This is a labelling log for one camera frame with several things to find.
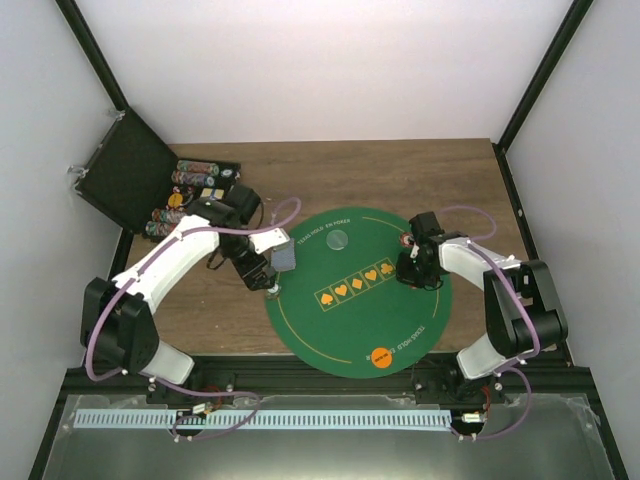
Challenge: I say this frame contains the clear dealer button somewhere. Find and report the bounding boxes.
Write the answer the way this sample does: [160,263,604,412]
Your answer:
[326,229,349,251]

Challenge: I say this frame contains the orange big blind button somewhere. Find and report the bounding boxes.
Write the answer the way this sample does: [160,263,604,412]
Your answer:
[370,347,393,369]

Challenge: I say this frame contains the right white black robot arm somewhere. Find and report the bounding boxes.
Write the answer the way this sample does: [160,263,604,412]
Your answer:
[396,212,568,403]

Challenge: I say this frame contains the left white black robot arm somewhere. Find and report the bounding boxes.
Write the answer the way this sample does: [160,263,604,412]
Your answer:
[81,185,279,404]

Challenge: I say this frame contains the round green poker mat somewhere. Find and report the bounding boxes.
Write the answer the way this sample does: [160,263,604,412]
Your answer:
[265,207,453,379]

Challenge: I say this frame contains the boxed card deck in case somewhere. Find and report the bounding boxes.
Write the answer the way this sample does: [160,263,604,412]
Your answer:
[200,188,225,200]

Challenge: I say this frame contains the orange button in case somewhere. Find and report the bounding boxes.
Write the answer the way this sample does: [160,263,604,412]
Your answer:
[167,193,184,209]

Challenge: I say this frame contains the chip row in case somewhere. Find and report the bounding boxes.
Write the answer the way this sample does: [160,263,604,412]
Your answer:
[171,170,216,187]
[176,159,220,176]
[144,221,176,238]
[151,209,187,224]

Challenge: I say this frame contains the chip row bottom in case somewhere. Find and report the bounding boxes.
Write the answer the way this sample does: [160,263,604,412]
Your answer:
[144,221,176,238]

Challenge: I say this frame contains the chip row top in case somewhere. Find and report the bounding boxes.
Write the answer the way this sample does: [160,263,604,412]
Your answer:
[176,159,220,176]

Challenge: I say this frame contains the black poker chip case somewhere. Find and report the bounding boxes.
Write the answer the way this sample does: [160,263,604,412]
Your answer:
[75,109,241,242]

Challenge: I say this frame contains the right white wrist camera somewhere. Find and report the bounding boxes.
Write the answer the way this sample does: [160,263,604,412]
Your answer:
[408,238,420,260]

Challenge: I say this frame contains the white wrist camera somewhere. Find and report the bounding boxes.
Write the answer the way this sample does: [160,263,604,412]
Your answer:
[248,228,290,254]
[408,238,420,260]

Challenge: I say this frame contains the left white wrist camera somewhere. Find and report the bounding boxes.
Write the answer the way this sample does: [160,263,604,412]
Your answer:
[248,228,290,254]

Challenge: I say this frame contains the light blue slotted cable duct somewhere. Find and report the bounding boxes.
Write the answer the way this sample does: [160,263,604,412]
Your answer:
[72,409,452,432]

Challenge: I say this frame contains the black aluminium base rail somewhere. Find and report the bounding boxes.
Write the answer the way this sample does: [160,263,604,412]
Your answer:
[64,353,596,406]

